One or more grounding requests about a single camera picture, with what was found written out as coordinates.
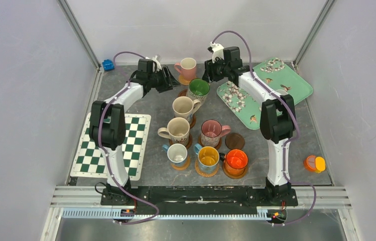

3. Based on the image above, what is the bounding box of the pink patterned mug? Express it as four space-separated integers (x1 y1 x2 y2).
200 119 231 147

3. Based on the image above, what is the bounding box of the light orange wooden coaster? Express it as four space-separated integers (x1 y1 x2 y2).
171 157 191 171

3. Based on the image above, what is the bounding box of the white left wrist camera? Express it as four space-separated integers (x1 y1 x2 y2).
145 55 162 72

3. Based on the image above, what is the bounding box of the mint green floral tray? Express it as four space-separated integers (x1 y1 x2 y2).
217 57 313 130

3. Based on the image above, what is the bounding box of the green white chessboard mat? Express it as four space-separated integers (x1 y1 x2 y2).
70 113 151 181

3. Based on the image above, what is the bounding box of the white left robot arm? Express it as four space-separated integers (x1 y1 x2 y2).
89 55 179 205

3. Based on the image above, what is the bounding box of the brown ridged wooden coaster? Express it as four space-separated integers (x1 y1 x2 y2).
222 163 248 179

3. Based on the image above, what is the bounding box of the blue patterned mug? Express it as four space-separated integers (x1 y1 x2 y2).
162 144 188 163

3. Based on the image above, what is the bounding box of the woven rattan coaster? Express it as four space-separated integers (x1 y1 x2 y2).
195 160 220 178

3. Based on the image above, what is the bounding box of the white floral mug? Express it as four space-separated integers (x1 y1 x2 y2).
157 118 190 145

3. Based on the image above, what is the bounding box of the green inside mug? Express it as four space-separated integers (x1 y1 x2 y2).
186 78 210 105

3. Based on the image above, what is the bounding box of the orange mug black handle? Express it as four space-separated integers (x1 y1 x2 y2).
219 149 248 169

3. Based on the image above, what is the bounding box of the dark walnut wooden coaster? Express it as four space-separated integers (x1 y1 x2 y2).
225 133 245 150

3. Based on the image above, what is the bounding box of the yellow inside mug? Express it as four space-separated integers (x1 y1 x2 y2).
194 144 219 173

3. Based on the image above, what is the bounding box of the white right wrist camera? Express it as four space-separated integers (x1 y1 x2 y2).
207 42 224 63

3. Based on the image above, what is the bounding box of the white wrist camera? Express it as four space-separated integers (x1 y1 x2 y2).
145 55 162 72
207 42 224 63

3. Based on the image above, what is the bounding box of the brown wooden saucer coaster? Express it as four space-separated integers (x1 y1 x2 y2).
198 136 222 150
178 89 188 97
174 114 196 129
169 134 193 149

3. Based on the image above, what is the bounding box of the blue toy block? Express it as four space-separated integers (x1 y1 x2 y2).
102 59 114 71

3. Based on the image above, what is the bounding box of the pink white mug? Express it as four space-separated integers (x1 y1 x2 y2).
174 57 197 81

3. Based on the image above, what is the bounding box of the small white blue mug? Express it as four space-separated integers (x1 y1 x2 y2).
276 89 288 95

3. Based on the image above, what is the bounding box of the orange yellow small container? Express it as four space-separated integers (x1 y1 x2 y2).
303 155 326 173

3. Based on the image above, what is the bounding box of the light cork coaster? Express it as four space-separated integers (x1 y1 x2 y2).
178 75 191 86

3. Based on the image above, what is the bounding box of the large cream mug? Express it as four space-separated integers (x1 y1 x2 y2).
172 96 202 124

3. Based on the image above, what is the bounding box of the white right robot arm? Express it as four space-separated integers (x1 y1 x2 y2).
203 43 298 205

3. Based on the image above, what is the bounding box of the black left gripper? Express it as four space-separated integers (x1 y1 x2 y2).
148 66 181 93

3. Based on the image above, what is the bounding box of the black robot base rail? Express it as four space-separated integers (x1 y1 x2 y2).
100 186 298 215

